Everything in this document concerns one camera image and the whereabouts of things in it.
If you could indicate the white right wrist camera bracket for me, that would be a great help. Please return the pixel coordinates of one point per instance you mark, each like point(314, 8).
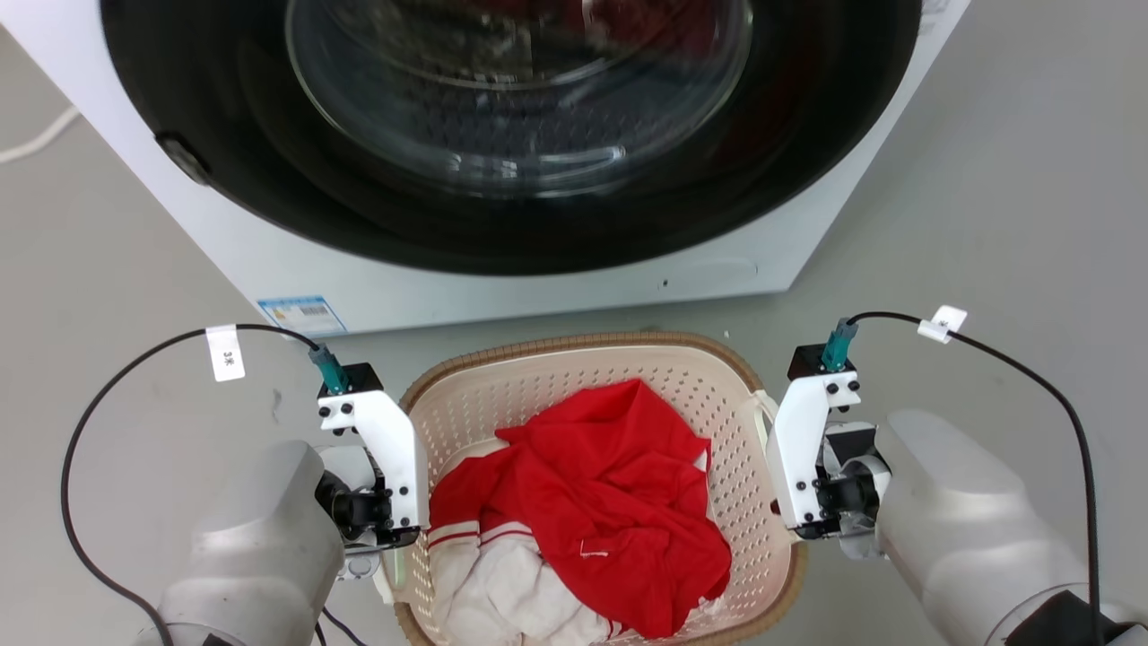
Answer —
point(798, 440)

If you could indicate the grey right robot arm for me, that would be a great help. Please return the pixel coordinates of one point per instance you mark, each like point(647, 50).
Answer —
point(960, 511)

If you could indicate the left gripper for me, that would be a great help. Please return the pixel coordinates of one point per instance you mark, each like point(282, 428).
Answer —
point(359, 513)

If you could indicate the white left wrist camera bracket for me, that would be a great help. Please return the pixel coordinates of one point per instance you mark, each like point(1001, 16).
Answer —
point(395, 449)

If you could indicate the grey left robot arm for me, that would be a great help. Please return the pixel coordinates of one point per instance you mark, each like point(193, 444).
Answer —
point(251, 538)

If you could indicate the red clothing inside washer drum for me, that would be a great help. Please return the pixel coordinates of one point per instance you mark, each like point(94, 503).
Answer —
point(646, 22)

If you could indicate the white front-load washing machine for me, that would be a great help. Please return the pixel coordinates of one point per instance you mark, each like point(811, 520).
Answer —
point(269, 260)

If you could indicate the blue white energy label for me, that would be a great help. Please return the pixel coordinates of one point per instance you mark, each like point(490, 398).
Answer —
point(302, 315)

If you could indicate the black round washer door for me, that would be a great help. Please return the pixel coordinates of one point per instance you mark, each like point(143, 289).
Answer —
point(807, 135)

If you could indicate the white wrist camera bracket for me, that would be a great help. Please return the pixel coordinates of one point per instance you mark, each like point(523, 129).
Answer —
point(395, 449)
point(798, 440)

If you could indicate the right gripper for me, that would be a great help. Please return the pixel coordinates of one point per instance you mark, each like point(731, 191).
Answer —
point(847, 498)

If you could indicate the beige perforated laundry basket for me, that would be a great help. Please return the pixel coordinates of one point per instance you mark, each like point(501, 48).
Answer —
point(556, 377)

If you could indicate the white garment with red stripes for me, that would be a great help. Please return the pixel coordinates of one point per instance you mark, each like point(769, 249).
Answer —
point(511, 583)

